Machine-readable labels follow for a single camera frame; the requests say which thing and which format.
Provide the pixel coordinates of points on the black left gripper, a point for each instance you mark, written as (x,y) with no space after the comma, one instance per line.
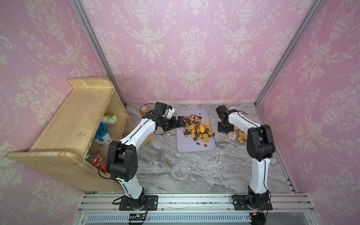
(174,124)

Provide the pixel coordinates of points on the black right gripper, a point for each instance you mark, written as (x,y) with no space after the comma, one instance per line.
(220,129)

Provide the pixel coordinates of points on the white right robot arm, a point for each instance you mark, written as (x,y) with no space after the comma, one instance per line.
(260,147)

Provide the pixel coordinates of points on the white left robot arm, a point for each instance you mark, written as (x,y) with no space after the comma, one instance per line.
(121,160)

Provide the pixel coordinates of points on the pile of assorted cookies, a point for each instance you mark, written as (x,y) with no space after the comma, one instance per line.
(197,130)

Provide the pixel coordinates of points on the lilac plastic tray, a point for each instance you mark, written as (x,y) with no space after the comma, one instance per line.
(188,145)

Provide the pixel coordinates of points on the orange Schweppes soda can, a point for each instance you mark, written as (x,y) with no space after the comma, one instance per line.
(144,110)

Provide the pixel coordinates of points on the green white carton box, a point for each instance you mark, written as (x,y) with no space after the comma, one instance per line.
(109,119)

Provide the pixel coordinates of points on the blue lid white tub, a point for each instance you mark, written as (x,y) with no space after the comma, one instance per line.
(102,136)

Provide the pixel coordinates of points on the red soda can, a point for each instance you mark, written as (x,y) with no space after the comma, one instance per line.
(97,161)

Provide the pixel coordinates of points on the wooden shelf unit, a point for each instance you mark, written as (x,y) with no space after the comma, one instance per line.
(62,147)

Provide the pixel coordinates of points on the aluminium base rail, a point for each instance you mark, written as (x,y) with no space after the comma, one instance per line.
(197,209)

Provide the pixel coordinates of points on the aluminium frame post right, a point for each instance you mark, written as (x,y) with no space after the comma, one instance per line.
(295,40)

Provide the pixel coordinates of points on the aluminium frame post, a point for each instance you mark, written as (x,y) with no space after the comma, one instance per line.
(295,40)
(90,32)

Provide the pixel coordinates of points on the aluminium frame post left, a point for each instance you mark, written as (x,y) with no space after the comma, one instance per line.
(90,32)

